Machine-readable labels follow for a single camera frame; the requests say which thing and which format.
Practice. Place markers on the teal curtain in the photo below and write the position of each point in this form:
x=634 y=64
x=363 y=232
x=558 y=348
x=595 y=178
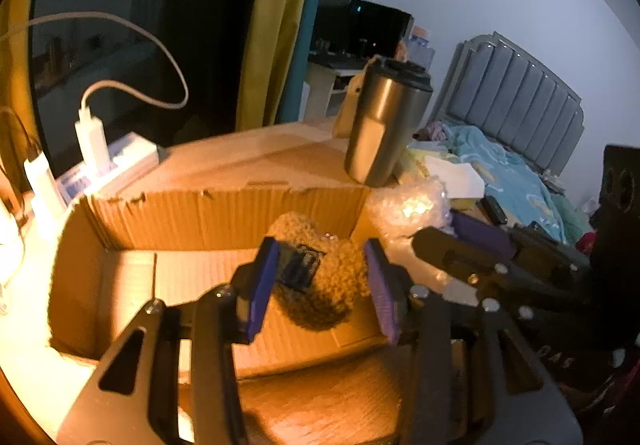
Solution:
x=315 y=15

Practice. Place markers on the dark window pane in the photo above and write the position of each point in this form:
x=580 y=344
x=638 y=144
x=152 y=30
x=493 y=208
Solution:
x=110 y=55

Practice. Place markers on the white power strip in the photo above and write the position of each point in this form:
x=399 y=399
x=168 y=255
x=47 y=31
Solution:
x=131 y=157

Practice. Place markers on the stainless steel tumbler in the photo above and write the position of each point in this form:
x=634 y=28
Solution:
x=380 y=135

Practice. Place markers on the dark dotted grip sock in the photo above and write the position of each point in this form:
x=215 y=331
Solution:
x=302 y=270

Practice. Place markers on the beige soft object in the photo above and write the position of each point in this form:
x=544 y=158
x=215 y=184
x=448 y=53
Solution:
x=350 y=100

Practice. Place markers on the black monitor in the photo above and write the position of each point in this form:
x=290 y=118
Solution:
x=370 y=30

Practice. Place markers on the light blue printed blanket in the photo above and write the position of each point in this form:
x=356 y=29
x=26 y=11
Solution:
x=520 y=185

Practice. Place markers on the pink cloth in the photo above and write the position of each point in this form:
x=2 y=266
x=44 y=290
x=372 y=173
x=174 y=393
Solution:
x=434 y=131

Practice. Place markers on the fuzzy plush sock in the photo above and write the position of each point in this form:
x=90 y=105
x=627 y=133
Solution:
x=330 y=297

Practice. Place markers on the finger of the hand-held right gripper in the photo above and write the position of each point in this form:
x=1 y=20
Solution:
x=440 y=247
x=482 y=231

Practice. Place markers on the yellow tissue packet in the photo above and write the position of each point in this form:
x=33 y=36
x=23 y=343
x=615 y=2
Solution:
x=411 y=166

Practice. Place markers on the long cardboard box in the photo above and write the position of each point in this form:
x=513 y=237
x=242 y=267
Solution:
x=225 y=205

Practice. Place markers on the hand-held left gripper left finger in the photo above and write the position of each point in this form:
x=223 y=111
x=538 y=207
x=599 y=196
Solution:
x=262 y=285

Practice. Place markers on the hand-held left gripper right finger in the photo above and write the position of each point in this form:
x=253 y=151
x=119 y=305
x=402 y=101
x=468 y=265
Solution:
x=382 y=295

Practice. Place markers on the grey padded headboard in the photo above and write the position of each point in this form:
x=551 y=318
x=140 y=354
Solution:
x=515 y=90

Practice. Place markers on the small black device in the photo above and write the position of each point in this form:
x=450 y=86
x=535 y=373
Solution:
x=495 y=209

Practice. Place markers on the white charger plug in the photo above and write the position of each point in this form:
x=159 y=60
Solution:
x=44 y=187
x=92 y=140

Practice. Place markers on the yellow-green curtain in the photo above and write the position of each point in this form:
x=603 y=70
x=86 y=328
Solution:
x=280 y=25

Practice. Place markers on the white desk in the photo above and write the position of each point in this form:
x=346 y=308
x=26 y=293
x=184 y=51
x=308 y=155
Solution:
x=322 y=85

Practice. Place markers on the clear storage container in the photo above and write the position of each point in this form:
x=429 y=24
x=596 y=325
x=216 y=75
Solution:
x=421 y=45

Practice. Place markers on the clear bubble wrap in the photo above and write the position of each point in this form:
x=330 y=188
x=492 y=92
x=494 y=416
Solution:
x=405 y=212

